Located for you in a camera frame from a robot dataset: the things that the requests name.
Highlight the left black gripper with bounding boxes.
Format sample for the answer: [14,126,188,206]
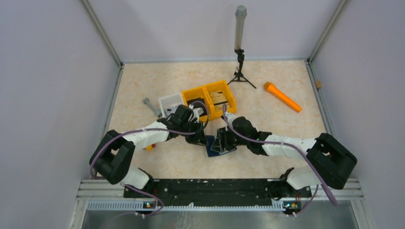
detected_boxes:
[180,120,208,146]

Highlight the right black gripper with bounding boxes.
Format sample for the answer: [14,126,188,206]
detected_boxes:
[211,125,249,152]

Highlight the blue leather card holder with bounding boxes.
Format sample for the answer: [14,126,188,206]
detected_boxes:
[205,135,235,158]

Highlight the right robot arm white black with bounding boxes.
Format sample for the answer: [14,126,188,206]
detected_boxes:
[211,116,358,197]

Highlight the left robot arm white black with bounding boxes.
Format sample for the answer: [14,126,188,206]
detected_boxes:
[89,102,209,197]

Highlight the black object in bin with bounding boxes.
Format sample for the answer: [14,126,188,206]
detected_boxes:
[187,97,205,107]

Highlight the wooden blocks in bin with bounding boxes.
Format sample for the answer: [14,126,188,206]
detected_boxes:
[210,91,228,110]

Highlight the yellow plastic bin left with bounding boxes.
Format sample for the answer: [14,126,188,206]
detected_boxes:
[181,86,211,122]

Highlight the yellow plastic bin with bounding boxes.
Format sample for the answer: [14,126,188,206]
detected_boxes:
[204,80,237,121]
[181,86,211,122]

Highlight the white plastic bin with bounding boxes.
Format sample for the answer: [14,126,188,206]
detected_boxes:
[159,93,184,117]

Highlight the small orange red toy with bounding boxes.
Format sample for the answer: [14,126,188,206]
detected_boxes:
[144,144,156,151]

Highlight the yellow plastic bin right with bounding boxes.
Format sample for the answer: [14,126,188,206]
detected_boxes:
[204,80,237,121]

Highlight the grey plastic bolt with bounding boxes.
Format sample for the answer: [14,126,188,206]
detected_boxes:
[142,97,162,118]

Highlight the black tripod stand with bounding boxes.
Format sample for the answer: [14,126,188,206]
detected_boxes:
[227,49,257,89]

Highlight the grey microphone on stand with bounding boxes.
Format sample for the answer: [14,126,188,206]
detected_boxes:
[234,5,247,50]

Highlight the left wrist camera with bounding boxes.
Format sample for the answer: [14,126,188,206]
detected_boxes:
[189,107,205,123]

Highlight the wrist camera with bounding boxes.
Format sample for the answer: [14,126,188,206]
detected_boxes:
[189,107,205,123]
[222,112,237,128]

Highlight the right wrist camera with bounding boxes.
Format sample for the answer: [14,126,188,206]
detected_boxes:
[222,112,237,128]

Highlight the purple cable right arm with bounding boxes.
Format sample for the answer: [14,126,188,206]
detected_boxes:
[221,104,339,207]

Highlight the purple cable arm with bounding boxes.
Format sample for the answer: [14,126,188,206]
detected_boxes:
[89,100,210,181]
[221,104,339,207]

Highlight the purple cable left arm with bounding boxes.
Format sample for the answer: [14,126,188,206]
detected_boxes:
[89,100,210,181]

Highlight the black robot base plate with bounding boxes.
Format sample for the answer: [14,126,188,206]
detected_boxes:
[123,178,312,207]

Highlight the white cable duct strip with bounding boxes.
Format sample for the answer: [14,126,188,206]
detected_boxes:
[86,200,286,211]

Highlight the small wooden piece on rail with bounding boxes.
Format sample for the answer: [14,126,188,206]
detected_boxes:
[314,80,322,90]

